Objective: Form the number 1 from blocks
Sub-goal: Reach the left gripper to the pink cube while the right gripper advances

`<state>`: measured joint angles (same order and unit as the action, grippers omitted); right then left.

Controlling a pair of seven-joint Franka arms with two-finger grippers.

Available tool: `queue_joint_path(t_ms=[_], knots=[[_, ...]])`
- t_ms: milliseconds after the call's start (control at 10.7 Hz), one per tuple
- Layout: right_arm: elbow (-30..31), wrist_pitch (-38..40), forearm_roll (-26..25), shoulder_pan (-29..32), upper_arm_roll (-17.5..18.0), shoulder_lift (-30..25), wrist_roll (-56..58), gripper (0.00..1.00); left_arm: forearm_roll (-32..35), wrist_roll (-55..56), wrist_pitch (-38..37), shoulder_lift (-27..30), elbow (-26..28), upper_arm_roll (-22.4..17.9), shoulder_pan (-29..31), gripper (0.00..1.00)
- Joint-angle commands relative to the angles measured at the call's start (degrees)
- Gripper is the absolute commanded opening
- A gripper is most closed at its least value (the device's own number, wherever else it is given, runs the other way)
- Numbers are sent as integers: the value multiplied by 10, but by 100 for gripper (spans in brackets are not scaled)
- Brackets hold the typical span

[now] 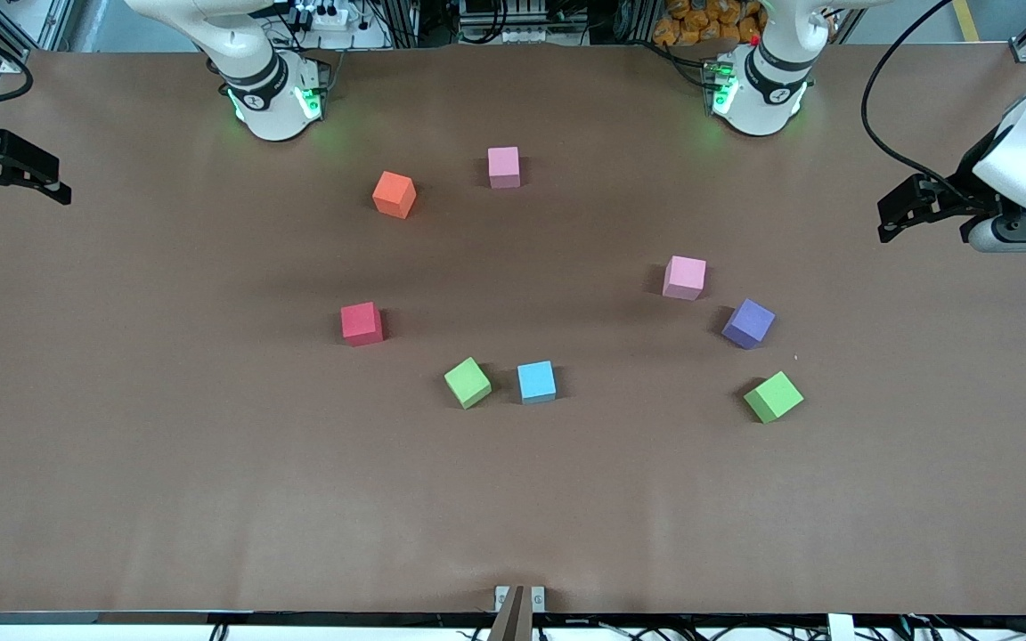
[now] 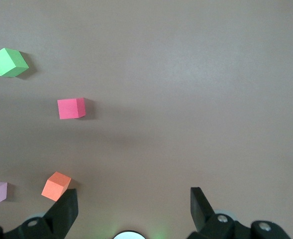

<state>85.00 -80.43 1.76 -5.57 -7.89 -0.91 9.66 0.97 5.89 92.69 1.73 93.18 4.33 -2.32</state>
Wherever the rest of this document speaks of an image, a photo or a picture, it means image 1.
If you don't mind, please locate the orange netted bag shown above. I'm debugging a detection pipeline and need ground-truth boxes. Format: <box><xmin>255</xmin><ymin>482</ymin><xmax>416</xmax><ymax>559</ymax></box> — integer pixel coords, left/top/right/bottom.
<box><xmin>654</xmin><ymin>0</ymin><xmax>765</xmax><ymax>48</ymax></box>

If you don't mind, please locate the black table edge rail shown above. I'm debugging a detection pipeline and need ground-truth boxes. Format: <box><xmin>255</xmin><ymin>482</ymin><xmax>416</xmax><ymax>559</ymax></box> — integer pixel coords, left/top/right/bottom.
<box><xmin>0</xmin><ymin>610</ymin><xmax>1026</xmax><ymax>630</ymax></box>

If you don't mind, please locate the blue foam cube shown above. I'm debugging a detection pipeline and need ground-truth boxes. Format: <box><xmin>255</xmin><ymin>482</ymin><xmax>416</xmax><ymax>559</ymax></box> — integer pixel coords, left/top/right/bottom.
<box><xmin>517</xmin><ymin>361</ymin><xmax>558</xmax><ymax>405</ymax></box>

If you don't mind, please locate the black and white equipment rack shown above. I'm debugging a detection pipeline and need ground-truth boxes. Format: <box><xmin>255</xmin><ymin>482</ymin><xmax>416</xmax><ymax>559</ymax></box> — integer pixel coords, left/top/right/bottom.
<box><xmin>458</xmin><ymin>0</ymin><xmax>590</xmax><ymax>45</ymax></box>

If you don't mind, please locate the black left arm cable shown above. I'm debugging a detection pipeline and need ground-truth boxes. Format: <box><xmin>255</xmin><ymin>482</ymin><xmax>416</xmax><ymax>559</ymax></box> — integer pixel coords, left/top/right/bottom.
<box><xmin>860</xmin><ymin>0</ymin><xmax>968</xmax><ymax>197</ymax></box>

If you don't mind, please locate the purple foam cube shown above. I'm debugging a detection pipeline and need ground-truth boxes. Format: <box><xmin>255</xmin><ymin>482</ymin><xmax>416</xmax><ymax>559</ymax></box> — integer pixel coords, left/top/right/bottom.
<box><xmin>721</xmin><ymin>298</ymin><xmax>777</xmax><ymax>350</ymax></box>

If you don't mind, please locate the red foam cube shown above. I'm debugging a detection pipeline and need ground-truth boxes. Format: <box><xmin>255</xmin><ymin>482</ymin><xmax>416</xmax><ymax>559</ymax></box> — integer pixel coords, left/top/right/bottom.
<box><xmin>340</xmin><ymin>302</ymin><xmax>385</xmax><ymax>347</ymax></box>

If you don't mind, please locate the metal table edge bracket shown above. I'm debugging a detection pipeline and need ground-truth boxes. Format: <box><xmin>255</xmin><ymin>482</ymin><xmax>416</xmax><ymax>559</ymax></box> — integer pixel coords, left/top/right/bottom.
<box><xmin>488</xmin><ymin>584</ymin><xmax>547</xmax><ymax>641</ymax></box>

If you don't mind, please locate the small box with green light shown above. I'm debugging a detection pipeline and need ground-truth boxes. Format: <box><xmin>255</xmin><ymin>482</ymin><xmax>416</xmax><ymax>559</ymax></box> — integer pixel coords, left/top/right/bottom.
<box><xmin>703</xmin><ymin>55</ymin><xmax>741</xmax><ymax>115</ymax></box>
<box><xmin>295</xmin><ymin>53</ymin><xmax>333</xmax><ymax>122</ymax></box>

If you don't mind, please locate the white power strip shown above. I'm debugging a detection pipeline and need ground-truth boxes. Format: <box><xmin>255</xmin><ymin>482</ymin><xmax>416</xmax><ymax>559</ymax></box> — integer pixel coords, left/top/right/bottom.
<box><xmin>293</xmin><ymin>3</ymin><xmax>355</xmax><ymax>33</ymax></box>

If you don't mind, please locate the pink foam cube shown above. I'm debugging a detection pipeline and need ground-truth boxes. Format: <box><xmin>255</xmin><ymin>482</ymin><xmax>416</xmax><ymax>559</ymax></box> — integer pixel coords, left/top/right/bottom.
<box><xmin>488</xmin><ymin>147</ymin><xmax>521</xmax><ymax>190</ymax></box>
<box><xmin>663</xmin><ymin>256</ymin><xmax>707</xmax><ymax>301</ymax></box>

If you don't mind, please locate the green foam cube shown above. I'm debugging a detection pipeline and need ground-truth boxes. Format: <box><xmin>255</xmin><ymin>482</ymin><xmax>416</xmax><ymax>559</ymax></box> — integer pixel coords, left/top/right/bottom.
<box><xmin>743</xmin><ymin>371</ymin><xmax>805</xmax><ymax>424</ymax></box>
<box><xmin>444</xmin><ymin>357</ymin><xmax>493</xmax><ymax>410</ymax></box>

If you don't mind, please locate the orange foam cube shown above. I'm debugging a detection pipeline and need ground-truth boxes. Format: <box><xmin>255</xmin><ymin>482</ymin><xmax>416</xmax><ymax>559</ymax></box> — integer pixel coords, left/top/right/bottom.
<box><xmin>372</xmin><ymin>171</ymin><xmax>417</xmax><ymax>220</ymax></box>

